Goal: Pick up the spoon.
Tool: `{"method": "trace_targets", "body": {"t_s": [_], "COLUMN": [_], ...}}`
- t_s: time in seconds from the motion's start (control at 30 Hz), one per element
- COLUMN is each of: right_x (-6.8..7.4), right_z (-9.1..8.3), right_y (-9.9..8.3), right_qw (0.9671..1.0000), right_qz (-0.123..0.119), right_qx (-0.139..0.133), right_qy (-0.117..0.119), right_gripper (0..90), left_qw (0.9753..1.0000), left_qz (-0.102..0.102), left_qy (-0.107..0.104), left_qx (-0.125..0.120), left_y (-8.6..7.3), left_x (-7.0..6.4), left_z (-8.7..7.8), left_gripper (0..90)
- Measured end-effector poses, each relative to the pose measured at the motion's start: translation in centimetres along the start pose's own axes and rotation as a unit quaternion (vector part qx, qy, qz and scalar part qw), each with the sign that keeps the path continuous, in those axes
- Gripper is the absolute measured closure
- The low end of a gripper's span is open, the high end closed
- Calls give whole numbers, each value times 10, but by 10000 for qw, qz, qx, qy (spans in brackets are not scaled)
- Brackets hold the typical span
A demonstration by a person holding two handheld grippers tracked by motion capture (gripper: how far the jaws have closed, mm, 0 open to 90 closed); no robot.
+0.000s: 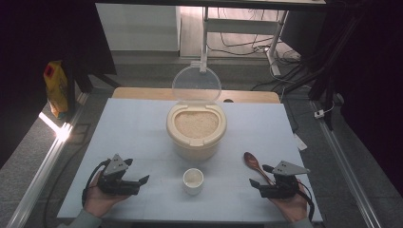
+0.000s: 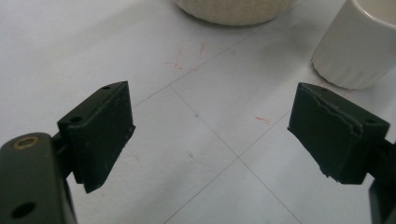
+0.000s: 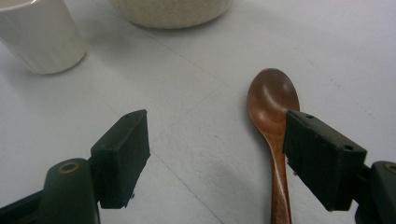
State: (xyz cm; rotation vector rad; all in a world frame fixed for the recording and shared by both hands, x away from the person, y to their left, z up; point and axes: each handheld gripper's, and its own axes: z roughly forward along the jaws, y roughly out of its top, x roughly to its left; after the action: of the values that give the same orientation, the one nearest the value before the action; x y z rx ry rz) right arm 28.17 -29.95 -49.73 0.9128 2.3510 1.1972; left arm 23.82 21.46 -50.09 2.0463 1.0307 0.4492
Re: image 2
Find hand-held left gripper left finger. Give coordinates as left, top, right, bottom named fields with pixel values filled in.
left=51, top=80, right=136, bottom=194

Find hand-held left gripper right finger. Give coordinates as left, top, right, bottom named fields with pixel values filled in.
left=287, top=81, right=396, bottom=185

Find white cup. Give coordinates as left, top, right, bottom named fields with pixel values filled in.
left=311, top=0, right=396, bottom=91

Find cream textured bowl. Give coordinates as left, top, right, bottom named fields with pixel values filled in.
left=172, top=0, right=298, bottom=27

